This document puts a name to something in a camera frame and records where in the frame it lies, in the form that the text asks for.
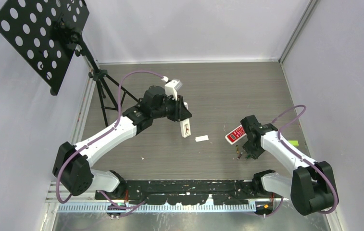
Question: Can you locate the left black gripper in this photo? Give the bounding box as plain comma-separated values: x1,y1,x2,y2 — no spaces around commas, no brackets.
152,93,191,122

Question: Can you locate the long white remote control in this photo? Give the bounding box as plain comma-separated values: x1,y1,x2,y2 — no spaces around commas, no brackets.
180,119,191,138

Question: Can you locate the white battery cover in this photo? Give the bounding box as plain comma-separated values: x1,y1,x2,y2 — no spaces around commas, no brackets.
195,135,209,142

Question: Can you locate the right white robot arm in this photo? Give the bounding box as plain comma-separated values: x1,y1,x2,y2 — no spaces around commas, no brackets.
240,115,339,216

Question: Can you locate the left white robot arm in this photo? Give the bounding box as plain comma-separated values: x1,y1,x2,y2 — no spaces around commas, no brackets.
52,86,192,199

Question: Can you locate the green block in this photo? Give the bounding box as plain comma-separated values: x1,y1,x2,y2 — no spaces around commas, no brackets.
288,140,299,147

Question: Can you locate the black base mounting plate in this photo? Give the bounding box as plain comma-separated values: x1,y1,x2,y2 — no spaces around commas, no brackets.
105,180,272,205

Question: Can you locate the black perforated music stand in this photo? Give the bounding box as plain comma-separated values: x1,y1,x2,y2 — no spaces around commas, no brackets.
0,0,138,123

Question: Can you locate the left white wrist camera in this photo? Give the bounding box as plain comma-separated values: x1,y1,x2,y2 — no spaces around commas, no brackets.
162,76,183,99

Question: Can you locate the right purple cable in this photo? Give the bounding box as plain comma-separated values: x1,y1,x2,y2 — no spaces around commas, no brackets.
271,104,339,215

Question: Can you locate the purple cable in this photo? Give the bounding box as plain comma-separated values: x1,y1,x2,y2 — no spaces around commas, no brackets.
271,104,339,215
56,70,169,219

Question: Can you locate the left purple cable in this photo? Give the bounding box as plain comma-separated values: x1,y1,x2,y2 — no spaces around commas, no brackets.
56,70,169,219

